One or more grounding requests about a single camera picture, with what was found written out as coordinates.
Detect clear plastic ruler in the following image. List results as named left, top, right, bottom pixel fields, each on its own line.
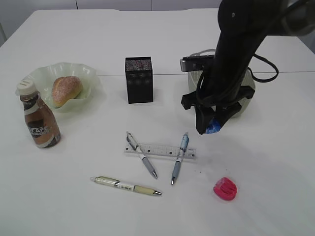
left=139, top=144, right=197, bottom=161

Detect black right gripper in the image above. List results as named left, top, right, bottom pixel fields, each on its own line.
left=181, top=86, right=254, bottom=135

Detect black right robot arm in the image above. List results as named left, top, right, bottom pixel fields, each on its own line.
left=180, top=0, right=315, bottom=134

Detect blue pencil sharpener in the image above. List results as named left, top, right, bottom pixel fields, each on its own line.
left=205, top=118, right=221, bottom=134

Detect cream white pen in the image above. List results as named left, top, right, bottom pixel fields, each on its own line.
left=90, top=177, right=162, bottom=196

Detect brown coffee bottle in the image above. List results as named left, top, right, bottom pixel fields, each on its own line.
left=17, top=79, right=61, bottom=148

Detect grey-green woven plastic basket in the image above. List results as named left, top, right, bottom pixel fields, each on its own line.
left=188, top=49, right=255, bottom=118

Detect pink pencil sharpener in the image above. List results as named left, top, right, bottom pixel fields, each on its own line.
left=213, top=177, right=238, bottom=201

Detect pale green wavy plate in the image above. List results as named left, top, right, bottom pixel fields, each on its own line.
left=24, top=62, right=99, bottom=113

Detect blue-grey pen right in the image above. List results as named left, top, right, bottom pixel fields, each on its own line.
left=171, top=132, right=189, bottom=185

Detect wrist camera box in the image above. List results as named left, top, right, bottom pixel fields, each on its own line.
left=180, top=55, right=214, bottom=72

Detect sugared bread roll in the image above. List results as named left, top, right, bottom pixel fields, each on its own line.
left=52, top=76, right=83, bottom=108

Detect grey pen left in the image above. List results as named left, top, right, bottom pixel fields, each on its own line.
left=126, top=131, right=158, bottom=179

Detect black mesh pen holder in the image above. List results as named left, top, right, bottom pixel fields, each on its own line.
left=125, top=57, right=154, bottom=104

